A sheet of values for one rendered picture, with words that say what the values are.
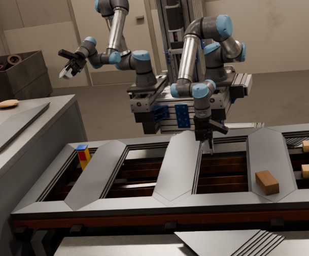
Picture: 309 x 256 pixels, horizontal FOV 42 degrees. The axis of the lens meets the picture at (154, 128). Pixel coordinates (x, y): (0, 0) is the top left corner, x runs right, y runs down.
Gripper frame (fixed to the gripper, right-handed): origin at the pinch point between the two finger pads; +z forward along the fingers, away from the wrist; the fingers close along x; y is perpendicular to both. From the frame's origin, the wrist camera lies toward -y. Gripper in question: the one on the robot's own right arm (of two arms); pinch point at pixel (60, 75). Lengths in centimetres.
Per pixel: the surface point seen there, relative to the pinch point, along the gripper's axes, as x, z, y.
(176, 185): -57, 39, 63
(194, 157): -51, 15, 71
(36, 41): 403, -286, 7
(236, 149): -45, -19, 103
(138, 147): -12, 8, 59
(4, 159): 5, 56, 4
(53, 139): 27.3, 19.8, 25.0
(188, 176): -58, 31, 67
